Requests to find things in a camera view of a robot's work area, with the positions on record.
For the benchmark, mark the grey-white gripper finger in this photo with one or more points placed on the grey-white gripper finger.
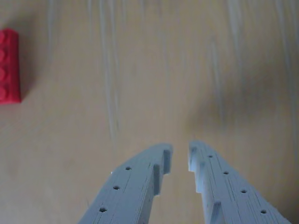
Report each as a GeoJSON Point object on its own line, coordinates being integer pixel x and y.
{"type": "Point", "coordinates": [224, 191]}
{"type": "Point", "coordinates": [130, 191]}

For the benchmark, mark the red lego block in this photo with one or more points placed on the red lego block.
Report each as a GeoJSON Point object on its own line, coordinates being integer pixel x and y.
{"type": "Point", "coordinates": [8, 67]}

